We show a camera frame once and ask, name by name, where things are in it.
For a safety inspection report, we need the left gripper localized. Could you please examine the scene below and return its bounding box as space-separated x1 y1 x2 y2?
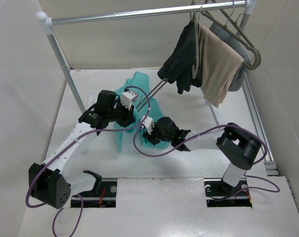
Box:
107 99 135 127

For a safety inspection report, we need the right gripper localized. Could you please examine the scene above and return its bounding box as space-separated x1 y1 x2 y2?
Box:
143 122 173 145

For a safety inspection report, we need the teal t shirt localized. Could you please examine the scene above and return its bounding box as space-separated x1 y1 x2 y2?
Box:
115 72 169 153

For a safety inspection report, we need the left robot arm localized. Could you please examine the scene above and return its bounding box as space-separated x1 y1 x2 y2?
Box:
26 89 138 209

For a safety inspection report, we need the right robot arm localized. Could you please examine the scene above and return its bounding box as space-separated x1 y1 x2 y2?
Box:
141 117 262 195

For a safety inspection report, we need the grey hanger with beige garment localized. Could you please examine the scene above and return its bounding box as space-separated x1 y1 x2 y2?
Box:
242 61 256 71

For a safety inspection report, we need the grey hanger with black garment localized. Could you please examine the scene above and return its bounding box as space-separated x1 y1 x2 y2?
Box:
190 7 202 79

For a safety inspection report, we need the black hanging garment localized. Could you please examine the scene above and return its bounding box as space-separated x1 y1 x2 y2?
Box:
158 21 202 94

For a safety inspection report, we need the beige hanging garment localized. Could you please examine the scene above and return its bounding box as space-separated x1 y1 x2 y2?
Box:
199 25 244 108

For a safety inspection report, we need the grey hanging garment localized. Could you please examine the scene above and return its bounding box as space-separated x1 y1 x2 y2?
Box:
209 22 251 92

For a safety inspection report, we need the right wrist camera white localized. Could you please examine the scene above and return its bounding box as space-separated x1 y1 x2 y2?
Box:
142 117 155 134

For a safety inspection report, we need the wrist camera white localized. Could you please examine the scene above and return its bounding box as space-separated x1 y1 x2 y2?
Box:
142 117 155 134
120 90 139 110

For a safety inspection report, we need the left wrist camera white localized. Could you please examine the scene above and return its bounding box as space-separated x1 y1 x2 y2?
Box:
120 90 139 110

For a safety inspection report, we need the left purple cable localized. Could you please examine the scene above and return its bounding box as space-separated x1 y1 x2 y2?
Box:
25 85 151 237

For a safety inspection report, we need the purple cable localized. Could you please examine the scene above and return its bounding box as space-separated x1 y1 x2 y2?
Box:
133 123 280 199
25 85 151 237

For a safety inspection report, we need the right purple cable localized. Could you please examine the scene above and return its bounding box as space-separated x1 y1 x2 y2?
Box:
133 123 280 199

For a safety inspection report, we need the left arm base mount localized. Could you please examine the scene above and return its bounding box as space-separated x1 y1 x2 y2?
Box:
69 170 118 208

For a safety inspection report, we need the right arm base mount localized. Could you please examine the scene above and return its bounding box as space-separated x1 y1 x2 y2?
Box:
204 178 252 207

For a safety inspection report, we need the silver clothes rack frame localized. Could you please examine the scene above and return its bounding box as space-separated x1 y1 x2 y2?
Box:
36 0 260 126

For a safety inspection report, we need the aluminium rail right side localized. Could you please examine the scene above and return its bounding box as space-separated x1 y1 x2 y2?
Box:
242 75 279 176

